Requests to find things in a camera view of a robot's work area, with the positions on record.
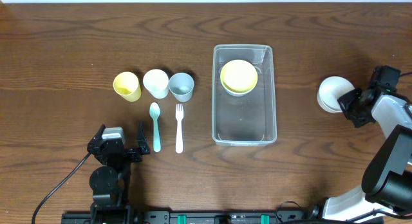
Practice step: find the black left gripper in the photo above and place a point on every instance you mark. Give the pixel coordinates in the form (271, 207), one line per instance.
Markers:
(127, 154)

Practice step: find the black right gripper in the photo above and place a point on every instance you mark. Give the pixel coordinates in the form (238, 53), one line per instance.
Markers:
(351, 105)

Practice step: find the white plastic bowl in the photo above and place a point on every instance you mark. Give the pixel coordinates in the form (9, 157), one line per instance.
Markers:
(330, 90)

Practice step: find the grey plastic bowl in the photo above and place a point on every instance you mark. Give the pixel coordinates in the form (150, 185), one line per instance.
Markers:
(234, 93)

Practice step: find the yellow plastic bowl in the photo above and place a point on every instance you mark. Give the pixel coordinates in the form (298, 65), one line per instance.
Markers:
(239, 74)

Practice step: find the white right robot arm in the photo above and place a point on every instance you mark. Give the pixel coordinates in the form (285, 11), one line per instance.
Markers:
(386, 184)

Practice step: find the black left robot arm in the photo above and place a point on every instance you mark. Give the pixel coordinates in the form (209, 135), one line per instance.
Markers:
(110, 182)

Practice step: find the clear plastic container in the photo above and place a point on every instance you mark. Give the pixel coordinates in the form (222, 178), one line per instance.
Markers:
(248, 120)

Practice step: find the mint green plastic spoon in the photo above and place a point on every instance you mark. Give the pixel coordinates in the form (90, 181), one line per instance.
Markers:
(154, 112)

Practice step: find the yellow plastic cup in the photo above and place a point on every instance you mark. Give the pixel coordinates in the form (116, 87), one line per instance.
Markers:
(127, 85)

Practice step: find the white plastic fork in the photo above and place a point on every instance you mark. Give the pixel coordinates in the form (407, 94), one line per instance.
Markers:
(179, 135)

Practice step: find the white plastic cup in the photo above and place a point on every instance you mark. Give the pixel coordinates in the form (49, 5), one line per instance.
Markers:
(157, 83)

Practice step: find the grey plastic cup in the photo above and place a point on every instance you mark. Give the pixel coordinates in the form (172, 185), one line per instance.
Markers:
(181, 85)

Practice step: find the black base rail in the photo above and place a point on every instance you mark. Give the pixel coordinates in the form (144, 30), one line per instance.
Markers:
(165, 217)

